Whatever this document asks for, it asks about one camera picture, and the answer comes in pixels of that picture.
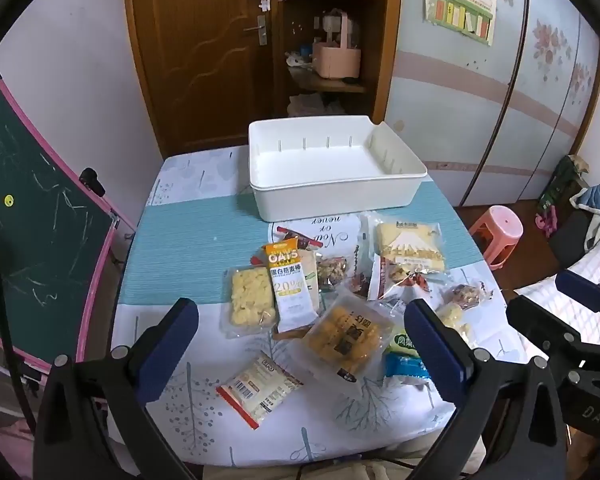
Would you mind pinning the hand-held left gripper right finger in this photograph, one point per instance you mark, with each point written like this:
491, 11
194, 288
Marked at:
430, 340

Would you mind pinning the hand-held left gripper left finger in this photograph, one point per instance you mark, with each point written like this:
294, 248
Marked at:
177, 332

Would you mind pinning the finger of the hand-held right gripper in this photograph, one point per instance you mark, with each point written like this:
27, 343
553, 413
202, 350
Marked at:
540, 327
580, 287

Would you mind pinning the small clear nut packet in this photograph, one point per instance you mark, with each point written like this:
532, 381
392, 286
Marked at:
462, 294

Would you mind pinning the red wrapper snack packet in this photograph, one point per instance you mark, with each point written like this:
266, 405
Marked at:
420, 280

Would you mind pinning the pale yellow cracker packet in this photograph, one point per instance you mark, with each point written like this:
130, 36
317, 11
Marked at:
247, 302

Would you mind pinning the orange white oat bar packet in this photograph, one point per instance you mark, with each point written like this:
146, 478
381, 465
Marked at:
292, 295

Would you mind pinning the white plastic bin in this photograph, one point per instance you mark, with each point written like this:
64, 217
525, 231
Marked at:
330, 165

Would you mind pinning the pale yellow candy packet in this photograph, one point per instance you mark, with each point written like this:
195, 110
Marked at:
452, 317

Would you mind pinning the green blue snack packet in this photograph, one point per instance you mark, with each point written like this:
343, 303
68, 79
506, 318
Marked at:
400, 360

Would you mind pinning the white checkered cloth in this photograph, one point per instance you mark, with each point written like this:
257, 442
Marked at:
540, 285

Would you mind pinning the brown white snack packet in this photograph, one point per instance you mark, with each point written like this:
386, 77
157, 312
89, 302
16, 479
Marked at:
382, 285

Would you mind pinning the pink toy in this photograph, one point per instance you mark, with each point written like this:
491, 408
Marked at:
545, 222

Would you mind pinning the large yellow biscuit packet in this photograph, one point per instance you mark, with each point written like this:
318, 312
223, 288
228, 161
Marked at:
345, 340

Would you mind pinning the clear dark snack packet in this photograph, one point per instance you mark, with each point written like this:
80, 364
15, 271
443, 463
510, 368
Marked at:
359, 286

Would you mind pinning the blue white clothing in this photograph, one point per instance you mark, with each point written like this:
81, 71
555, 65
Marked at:
595, 197

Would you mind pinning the white yellow cake packet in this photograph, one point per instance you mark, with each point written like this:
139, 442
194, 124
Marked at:
410, 247

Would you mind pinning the white orange snack packet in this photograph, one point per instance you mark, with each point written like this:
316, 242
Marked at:
257, 385

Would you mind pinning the pink plastic stool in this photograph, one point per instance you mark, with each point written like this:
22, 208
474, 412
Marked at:
497, 232

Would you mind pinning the green bag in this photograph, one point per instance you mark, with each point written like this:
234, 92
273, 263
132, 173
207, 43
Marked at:
560, 185

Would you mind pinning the clear nut cluster packet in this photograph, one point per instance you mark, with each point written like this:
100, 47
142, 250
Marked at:
332, 267

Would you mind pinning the beige snack packet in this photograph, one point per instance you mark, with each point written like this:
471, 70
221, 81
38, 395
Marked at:
311, 270

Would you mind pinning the red dark bean bar packet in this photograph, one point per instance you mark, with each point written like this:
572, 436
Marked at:
305, 241

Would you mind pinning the pink framed chalkboard easel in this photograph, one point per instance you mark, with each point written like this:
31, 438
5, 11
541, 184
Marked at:
35, 240

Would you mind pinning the black easel clip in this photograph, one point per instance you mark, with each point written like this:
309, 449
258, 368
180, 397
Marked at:
92, 180

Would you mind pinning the floral wardrobe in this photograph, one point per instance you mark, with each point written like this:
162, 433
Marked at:
480, 110

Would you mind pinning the yellow round magnet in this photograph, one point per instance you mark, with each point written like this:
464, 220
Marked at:
9, 201

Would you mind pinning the brown wooden door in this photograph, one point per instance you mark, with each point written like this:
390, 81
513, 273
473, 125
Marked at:
200, 60

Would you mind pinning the pink storage basket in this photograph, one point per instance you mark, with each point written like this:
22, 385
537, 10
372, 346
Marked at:
336, 57

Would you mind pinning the wooden corner shelf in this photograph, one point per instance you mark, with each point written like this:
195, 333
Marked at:
380, 35

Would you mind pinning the white door hook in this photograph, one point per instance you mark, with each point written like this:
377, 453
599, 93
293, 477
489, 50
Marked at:
264, 4

